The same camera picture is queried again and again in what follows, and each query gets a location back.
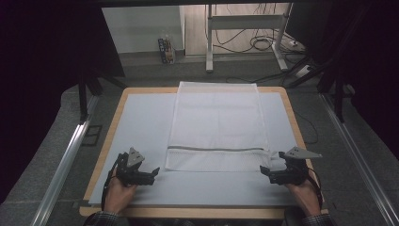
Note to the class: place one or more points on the dark curtain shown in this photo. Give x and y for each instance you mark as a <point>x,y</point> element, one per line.
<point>373,62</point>
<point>47,62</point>

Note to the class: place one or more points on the aluminium rail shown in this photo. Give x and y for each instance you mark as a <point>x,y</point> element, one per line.
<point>66,163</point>
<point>354,150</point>

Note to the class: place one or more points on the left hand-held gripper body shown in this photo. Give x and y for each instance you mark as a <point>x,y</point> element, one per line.
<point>130,171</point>

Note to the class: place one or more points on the person's left hand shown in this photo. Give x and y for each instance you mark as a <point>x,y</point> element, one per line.
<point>117,196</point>

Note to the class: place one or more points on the white desk frame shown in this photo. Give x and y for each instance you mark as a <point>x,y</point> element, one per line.
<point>244,22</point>

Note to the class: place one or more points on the white mesh laundry bag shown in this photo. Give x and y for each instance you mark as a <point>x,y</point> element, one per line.
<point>218,125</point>

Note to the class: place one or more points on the white power strip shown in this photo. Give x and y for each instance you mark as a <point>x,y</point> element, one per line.
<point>302,71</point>

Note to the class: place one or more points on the person's plaid sleeve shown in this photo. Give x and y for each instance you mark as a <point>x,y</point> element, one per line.
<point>102,219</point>
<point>318,220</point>

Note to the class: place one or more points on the black metal stand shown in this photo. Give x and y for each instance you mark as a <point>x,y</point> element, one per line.
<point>338,94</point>
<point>83,100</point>

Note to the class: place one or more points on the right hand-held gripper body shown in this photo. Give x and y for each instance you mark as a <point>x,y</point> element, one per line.
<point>295,172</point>

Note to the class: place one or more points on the person's right plaid sleeve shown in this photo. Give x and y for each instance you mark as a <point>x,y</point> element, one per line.
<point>318,220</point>

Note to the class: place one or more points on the wooden framed white board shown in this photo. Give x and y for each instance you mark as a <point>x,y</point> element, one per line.
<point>141,125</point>

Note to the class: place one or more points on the carton of bottles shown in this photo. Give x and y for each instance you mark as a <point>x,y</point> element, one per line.
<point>166,50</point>

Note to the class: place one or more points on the person's right hand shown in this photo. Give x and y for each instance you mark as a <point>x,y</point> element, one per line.
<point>307,197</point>

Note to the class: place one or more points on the person's left plaid sleeve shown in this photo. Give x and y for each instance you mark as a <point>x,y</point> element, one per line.
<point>102,219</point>

